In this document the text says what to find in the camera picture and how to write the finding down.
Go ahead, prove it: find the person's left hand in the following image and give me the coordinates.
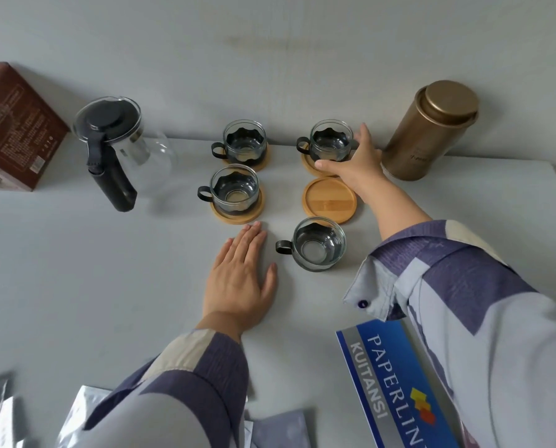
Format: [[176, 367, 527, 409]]
[[202, 222, 279, 342]]

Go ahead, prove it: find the brown cardboard box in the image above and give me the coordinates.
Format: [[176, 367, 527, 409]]
[[0, 61, 72, 192]]

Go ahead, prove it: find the round wooden coaster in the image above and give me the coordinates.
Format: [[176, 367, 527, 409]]
[[302, 176, 358, 225], [210, 189, 265, 226], [301, 148, 353, 179], [222, 143, 271, 172]]

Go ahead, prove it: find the gold metal tea canister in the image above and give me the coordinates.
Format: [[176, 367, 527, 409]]
[[381, 79, 480, 182]]

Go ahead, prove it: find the person's right hand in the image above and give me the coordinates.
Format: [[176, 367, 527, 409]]
[[314, 123, 385, 204]]

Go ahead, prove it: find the glass teapot with black lid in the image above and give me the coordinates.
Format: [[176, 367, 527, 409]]
[[72, 96, 179, 213]]

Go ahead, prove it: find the glass cup with black holder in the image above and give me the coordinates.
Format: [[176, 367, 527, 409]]
[[197, 164, 261, 215], [275, 217, 348, 272], [211, 119, 267, 164], [297, 119, 359, 163]]

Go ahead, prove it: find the grey purple foil packet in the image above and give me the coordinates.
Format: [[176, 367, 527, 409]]
[[251, 408, 324, 448]]

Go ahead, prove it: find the blue receipt book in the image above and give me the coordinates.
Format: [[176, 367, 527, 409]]
[[335, 320, 467, 448]]

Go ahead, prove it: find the person's left forearm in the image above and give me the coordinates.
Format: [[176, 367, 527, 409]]
[[56, 313, 251, 448]]

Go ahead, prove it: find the person's right forearm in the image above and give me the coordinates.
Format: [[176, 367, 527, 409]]
[[343, 176, 556, 448]]

